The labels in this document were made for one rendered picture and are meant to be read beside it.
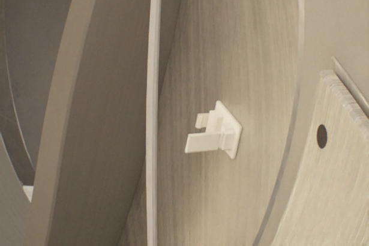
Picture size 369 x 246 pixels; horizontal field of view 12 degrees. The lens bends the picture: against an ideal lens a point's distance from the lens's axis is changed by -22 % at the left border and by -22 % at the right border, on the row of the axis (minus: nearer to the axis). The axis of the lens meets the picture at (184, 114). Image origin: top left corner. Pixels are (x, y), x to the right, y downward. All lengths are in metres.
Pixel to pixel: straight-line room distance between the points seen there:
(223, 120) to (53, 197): 0.11
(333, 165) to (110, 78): 0.17
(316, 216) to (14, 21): 1.03
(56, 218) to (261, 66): 0.16
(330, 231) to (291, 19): 0.11
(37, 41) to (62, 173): 0.86
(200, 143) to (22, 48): 0.93
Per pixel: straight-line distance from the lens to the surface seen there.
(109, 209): 1.03
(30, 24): 1.86
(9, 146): 1.69
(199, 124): 0.94
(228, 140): 0.93
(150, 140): 0.94
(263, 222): 0.92
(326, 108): 0.84
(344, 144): 0.83
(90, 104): 0.98
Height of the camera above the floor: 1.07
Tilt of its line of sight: 6 degrees down
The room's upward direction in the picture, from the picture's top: 1 degrees counter-clockwise
